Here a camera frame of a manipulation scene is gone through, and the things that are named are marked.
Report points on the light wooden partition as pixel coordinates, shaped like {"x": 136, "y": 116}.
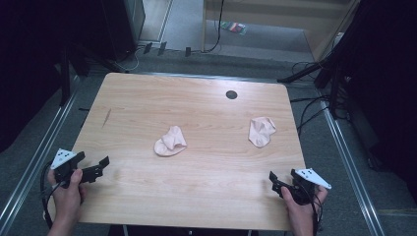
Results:
{"x": 262, "y": 13}

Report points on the metal floor rail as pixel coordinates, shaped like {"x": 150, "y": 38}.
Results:
{"x": 348, "y": 154}
{"x": 32, "y": 161}

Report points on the pink sock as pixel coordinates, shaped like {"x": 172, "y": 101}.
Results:
{"x": 260, "y": 132}
{"x": 170, "y": 145}

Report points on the black round table grommet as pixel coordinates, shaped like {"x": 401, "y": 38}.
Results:
{"x": 231, "y": 94}

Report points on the black metal stand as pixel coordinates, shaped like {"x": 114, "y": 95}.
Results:
{"x": 301, "y": 72}
{"x": 64, "y": 82}

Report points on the black cabinet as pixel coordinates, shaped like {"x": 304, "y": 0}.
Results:
{"x": 122, "y": 26}

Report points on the black plug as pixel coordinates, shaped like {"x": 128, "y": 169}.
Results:
{"x": 162, "y": 48}
{"x": 188, "y": 51}
{"x": 147, "y": 48}

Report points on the person's right hand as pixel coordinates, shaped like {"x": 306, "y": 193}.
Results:
{"x": 301, "y": 214}

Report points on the person's left hand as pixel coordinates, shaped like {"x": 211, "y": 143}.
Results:
{"x": 67, "y": 201}

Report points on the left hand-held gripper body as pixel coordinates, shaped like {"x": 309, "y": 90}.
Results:
{"x": 62, "y": 158}

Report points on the colourful packet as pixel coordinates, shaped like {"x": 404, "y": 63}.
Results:
{"x": 234, "y": 28}

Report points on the black curtain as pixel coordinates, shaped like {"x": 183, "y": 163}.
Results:
{"x": 387, "y": 82}
{"x": 29, "y": 65}

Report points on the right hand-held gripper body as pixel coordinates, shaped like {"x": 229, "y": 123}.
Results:
{"x": 308, "y": 185}

